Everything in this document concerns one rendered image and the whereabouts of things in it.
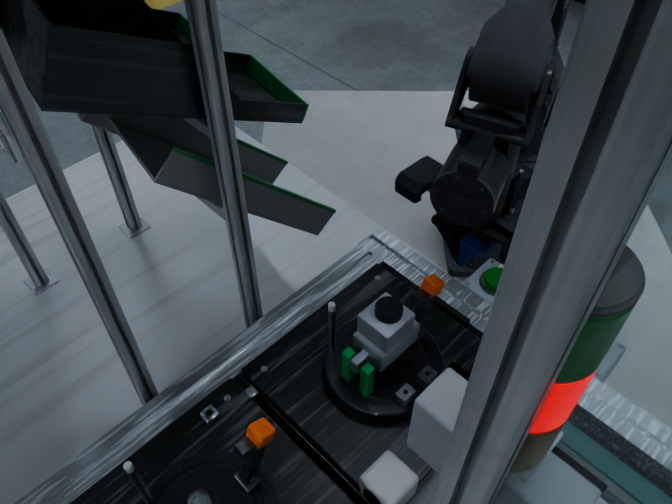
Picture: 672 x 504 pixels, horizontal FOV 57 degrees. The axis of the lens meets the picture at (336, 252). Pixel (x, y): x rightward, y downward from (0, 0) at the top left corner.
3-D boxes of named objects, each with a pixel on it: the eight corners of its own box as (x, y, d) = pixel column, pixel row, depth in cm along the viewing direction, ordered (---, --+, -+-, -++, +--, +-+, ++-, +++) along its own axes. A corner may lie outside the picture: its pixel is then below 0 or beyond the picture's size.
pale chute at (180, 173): (270, 184, 93) (286, 160, 92) (318, 236, 86) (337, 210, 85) (107, 120, 71) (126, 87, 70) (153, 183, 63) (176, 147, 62)
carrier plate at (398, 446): (376, 271, 86) (376, 261, 85) (521, 378, 75) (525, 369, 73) (242, 377, 75) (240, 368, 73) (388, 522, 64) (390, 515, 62)
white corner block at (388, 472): (385, 462, 68) (388, 446, 65) (417, 491, 66) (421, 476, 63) (356, 492, 66) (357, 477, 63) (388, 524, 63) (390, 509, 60)
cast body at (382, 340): (389, 316, 72) (393, 278, 67) (418, 339, 70) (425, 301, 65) (338, 360, 68) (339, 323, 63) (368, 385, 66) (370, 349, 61)
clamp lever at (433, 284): (411, 322, 75) (433, 272, 71) (424, 331, 74) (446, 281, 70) (394, 331, 72) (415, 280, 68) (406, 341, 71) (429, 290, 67)
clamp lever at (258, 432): (248, 465, 63) (263, 415, 59) (261, 479, 62) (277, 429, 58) (220, 483, 60) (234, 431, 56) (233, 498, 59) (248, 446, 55)
